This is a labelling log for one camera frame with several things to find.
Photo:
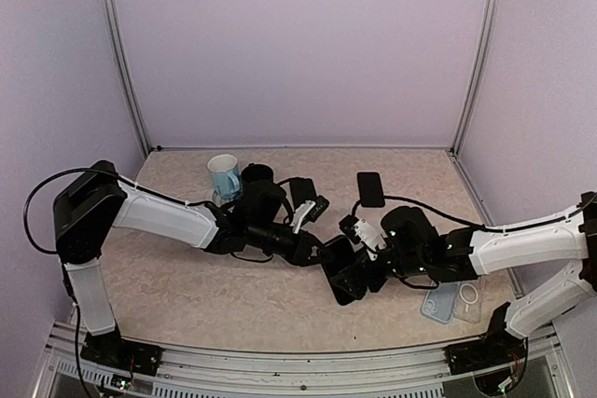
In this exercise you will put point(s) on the right aluminium frame post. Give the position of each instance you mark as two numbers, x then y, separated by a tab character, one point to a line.
474	83

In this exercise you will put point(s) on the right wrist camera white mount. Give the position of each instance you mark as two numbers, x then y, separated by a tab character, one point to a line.
360	231

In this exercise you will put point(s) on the clear magsafe phone case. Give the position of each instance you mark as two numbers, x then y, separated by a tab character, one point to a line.
468	304

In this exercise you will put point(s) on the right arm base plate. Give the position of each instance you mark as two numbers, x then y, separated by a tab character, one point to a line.
477	355

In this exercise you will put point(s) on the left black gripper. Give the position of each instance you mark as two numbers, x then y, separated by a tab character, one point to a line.
300	253

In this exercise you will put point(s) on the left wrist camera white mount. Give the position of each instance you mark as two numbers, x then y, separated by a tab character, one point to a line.
308	212

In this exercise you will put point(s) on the dark green ceramic mug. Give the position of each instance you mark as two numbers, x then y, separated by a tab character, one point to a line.
255	172

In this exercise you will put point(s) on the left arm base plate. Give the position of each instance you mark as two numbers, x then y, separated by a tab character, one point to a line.
126	355

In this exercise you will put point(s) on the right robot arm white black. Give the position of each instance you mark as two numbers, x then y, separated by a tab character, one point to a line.
407	245

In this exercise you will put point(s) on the aluminium frame post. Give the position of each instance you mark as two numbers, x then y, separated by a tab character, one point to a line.
474	83
125	77

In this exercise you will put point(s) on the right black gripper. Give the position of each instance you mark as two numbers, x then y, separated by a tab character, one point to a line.
364	267

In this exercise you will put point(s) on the light blue ceramic mug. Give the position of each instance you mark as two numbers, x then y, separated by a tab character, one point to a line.
225	176

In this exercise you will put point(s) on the white grey ringed plate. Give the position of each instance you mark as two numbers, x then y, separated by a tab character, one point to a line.
213	196

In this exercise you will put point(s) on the black phone case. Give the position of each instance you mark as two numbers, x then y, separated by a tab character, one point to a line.
345	274

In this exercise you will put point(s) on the light blue phone case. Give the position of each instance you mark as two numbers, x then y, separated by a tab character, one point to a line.
439	303

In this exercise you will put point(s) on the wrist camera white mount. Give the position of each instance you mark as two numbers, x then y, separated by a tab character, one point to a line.
308	212
360	231

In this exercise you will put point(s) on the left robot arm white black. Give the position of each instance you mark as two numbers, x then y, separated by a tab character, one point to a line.
100	199

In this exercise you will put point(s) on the black phone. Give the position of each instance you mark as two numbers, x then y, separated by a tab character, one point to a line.
302	190
370	190

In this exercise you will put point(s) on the front aluminium rail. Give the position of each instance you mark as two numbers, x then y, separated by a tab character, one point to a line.
413	371

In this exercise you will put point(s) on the left aluminium frame post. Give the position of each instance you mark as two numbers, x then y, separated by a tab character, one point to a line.
125	77

